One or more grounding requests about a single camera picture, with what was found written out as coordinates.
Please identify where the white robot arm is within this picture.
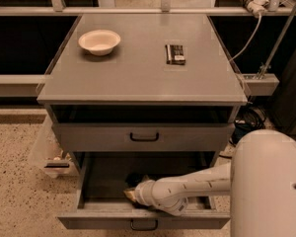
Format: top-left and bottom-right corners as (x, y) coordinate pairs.
(124, 129), (296, 237)

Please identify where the open grey lower drawer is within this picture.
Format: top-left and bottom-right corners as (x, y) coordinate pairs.
(58, 151), (230, 231)

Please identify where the closed grey upper drawer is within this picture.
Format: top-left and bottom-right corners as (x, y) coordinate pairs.
(52, 123), (235, 152)

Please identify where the grey drawer cabinet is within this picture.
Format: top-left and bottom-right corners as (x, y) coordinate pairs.
(36, 13), (248, 176)

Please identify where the dark snack bar on counter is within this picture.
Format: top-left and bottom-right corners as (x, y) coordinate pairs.
(165, 44), (185, 65)

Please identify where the clear plastic bin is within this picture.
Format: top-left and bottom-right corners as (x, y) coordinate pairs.
(28, 117), (79, 178)

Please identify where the blue electronic box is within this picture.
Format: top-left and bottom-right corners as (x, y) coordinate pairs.
(231, 123), (253, 144)

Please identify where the white paper bowl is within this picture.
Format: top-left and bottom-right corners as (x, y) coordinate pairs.
(78, 30), (121, 56)

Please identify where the metal diagonal rod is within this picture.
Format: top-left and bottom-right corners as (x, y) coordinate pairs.
(256, 1), (296, 79)

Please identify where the dark cabinet at right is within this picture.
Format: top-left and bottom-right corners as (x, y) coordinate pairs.
(267, 30), (296, 137)

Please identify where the white power strip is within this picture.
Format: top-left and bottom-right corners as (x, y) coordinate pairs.
(240, 0), (268, 17)

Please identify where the black cable bundle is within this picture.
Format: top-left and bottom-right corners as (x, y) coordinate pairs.
(218, 96), (268, 160)

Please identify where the white power cable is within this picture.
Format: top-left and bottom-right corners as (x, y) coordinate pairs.
(228, 11), (262, 63)

